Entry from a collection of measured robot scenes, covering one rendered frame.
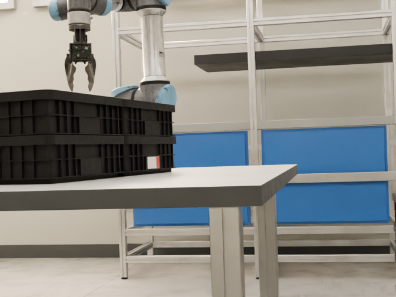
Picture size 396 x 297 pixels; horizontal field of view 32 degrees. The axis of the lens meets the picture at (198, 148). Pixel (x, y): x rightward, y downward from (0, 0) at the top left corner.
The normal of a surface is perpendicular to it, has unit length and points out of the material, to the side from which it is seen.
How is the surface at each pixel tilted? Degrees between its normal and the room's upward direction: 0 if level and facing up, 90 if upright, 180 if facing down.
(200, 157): 90
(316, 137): 90
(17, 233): 90
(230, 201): 90
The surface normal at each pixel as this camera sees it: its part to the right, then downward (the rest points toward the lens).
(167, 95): 0.89, 0.07
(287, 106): -0.18, 0.00
